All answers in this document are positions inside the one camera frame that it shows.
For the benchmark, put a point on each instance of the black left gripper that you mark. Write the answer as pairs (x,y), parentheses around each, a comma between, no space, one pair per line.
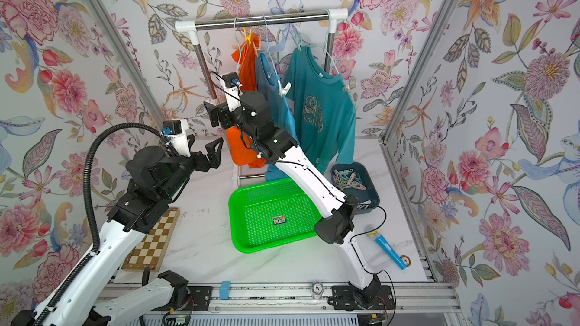
(213,159)

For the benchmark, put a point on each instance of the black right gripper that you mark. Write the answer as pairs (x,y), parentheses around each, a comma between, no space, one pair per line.
(222,113)

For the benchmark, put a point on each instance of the blue garment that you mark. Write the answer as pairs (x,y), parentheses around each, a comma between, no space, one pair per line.
(267,84)

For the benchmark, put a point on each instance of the beige yellow clothespin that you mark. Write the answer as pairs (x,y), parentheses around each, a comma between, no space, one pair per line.
(257,47)

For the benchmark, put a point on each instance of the teal embroidered t-shirt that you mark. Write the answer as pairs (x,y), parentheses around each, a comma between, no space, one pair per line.
(325,117)

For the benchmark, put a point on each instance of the light blue wire hanger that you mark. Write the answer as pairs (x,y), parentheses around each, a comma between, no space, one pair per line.
(272,61)

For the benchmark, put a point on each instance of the mint green clothespin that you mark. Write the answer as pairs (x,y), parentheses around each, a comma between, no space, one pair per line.
(298,41)

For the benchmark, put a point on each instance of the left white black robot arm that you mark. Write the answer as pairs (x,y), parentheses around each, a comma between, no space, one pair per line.
(159,174)

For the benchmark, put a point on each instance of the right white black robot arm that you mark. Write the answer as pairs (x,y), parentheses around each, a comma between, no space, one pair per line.
(250,113)

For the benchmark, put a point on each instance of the bright green plastic tray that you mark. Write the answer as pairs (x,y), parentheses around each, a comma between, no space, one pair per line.
(270,215)

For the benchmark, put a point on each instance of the metal clothes rack white joints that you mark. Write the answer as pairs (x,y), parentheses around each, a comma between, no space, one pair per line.
(247,71)

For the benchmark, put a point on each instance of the wooden chessboard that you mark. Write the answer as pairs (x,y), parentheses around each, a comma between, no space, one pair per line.
(151,251)

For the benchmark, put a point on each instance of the dark teal clothespin bin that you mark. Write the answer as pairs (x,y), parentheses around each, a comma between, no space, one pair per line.
(354,180)

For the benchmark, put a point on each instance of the blue toy microphone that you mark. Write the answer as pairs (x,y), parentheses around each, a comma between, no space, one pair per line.
(381,241)

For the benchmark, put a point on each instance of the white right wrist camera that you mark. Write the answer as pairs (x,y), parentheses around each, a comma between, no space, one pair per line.
(230,82)

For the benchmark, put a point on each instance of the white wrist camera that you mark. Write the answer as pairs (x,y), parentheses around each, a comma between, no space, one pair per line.
(230,82)
(175,133)

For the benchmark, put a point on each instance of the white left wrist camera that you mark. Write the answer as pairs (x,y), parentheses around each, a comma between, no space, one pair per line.
(175,133)

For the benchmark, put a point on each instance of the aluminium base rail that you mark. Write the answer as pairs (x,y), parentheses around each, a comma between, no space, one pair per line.
(401,303)

